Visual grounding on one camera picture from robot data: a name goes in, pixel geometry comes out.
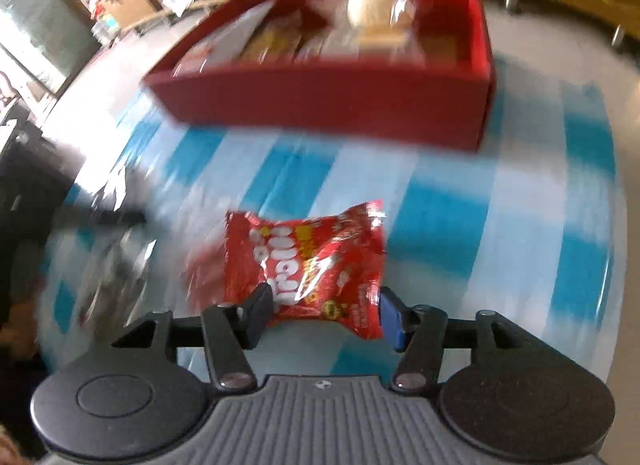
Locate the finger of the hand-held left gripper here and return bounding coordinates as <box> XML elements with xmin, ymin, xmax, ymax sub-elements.
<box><xmin>55</xmin><ymin>202</ymin><xmax>148</xmax><ymax>236</ymax></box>

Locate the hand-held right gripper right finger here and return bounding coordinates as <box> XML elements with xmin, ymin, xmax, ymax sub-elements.
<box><xmin>378</xmin><ymin>286</ymin><xmax>531</xmax><ymax>393</ymax></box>

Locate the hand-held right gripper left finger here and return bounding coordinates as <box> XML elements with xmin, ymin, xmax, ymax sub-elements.
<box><xmin>111</xmin><ymin>282</ymin><xmax>275</xmax><ymax>392</ymax></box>

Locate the white snack packet red label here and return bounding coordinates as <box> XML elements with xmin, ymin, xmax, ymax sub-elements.
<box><xmin>172</xmin><ymin>0</ymin><xmax>276</xmax><ymax>78</ymax></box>

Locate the red cardboard box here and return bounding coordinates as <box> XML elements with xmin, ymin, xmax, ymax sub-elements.
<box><xmin>142</xmin><ymin>0</ymin><xmax>497</xmax><ymax>153</ymax></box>

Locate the brown snack packet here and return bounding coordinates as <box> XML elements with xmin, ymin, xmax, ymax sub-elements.
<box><xmin>240</xmin><ymin>10</ymin><xmax>311</xmax><ymax>63</ymax></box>

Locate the bun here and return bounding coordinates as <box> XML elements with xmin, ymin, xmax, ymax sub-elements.
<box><xmin>307</xmin><ymin>0</ymin><xmax>428</xmax><ymax>66</ymax></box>

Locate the blue white checkered cloth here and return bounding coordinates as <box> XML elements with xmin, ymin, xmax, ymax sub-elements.
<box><xmin>42</xmin><ymin>80</ymin><xmax>628</xmax><ymax>386</ymax></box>

